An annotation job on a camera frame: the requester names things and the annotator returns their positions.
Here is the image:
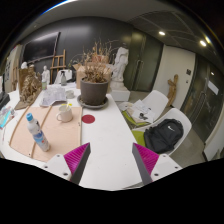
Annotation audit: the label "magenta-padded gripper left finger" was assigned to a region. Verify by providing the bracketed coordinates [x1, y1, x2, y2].
[42, 142, 92, 185]

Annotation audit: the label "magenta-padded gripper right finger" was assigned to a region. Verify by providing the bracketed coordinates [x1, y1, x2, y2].
[131, 142, 184, 186]

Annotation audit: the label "blue-capped clear water bottle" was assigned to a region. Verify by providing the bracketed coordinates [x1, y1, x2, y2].
[25, 112, 51, 153]

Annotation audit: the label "black backpack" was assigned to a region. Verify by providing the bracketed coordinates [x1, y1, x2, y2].
[143, 118, 185, 155]

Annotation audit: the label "light plywood board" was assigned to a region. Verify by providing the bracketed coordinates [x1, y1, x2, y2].
[8, 104, 84, 163]

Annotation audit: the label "white shell chair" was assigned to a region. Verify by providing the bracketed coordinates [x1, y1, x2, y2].
[121, 89, 170, 129]
[131, 107, 193, 157]

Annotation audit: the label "white ceramic mug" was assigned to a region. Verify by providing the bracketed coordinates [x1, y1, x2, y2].
[55, 104, 74, 123]

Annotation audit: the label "flat round red coaster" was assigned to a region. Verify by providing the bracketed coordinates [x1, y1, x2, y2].
[81, 114, 96, 125]

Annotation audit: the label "stack of papers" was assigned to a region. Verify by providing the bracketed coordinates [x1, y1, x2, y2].
[125, 99, 156, 124]

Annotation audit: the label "grey plant saucer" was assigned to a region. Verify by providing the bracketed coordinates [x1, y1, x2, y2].
[76, 94, 109, 110]

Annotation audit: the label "printed paper sheets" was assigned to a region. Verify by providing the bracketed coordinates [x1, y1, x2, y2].
[39, 85, 68, 108]

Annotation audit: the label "colourful plastic pack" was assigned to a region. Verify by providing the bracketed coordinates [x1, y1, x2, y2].
[0, 105, 16, 129]

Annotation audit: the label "wooden human figure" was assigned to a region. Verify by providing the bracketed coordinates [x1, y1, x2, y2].
[166, 73, 180, 108]

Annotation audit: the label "brown carved relief sculpture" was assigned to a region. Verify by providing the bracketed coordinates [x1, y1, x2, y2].
[14, 64, 43, 110]

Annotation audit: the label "grey pot with dried plant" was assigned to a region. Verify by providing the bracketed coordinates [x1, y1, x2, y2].
[75, 39, 114, 107]

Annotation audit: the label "black case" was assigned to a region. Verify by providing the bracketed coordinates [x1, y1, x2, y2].
[0, 91, 11, 109]

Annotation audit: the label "small white plaster figurine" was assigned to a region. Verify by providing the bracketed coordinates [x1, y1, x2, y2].
[41, 65, 51, 85]

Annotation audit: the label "brown cardboard box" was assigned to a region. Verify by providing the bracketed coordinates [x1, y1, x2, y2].
[72, 62, 113, 90]

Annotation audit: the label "wooden easel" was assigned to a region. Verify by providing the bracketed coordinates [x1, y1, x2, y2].
[49, 49, 67, 84]

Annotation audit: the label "tall white plaster statue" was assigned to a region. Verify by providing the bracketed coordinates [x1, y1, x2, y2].
[109, 45, 132, 102]

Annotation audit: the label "long ceiling light strip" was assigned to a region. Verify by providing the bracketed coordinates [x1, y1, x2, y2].
[42, 0, 78, 15]

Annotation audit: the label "black wall screen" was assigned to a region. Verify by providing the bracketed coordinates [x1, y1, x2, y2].
[21, 31, 61, 64]

